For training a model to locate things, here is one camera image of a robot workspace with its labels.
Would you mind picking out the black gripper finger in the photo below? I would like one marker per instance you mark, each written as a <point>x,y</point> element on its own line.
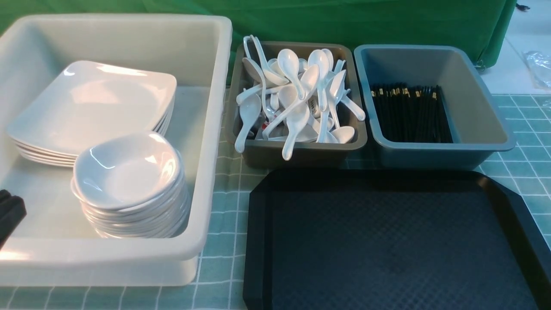
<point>4,195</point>

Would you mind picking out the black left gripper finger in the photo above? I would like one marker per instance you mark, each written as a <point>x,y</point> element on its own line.
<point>12,212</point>

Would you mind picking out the large white rice plate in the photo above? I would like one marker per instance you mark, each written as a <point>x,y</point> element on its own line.
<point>89,103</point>

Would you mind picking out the small white bowl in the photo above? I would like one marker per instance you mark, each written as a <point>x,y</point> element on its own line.
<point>126,171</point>

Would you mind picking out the bottom white square plate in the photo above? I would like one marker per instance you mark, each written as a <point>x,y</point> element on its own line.
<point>47,163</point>

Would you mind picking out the white square plate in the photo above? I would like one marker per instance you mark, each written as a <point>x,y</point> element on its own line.
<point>42,156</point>
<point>161,129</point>
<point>43,160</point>
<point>47,163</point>

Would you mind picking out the top white square plate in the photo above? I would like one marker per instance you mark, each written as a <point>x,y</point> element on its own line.
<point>161,129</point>

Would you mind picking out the large white plastic tub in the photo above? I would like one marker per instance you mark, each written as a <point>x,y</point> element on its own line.
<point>54,245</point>

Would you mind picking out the stack of small white bowls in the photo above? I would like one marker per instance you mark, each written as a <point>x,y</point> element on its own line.
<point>161,217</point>

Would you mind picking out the teal checkered tablecloth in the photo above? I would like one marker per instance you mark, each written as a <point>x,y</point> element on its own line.
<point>218,284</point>

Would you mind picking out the white spoon left edge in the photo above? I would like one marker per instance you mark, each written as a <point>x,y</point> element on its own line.
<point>249,111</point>

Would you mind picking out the olive grey spoon bin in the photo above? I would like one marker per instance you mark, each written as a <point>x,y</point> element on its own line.
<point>268,154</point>

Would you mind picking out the white spoon hanging front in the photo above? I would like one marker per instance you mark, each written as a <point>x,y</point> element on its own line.
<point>297,119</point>

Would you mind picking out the white spoon centre tall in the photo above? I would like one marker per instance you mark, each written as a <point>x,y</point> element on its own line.
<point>309,81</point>

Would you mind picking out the white spoon right side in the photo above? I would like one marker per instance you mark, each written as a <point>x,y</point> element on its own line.
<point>338,90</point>

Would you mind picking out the black serving tray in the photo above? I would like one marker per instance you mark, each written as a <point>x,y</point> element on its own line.
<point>330,239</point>

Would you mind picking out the bundle of black chopsticks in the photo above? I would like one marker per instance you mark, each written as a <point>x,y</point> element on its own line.
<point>411,114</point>

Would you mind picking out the blue grey chopstick bin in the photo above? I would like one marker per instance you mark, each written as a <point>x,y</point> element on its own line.
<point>477,128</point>

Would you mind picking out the green cloth backdrop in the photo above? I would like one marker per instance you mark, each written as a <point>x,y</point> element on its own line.
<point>477,27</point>

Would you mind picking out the clear plastic wrapper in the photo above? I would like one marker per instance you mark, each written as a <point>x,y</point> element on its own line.
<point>539,65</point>

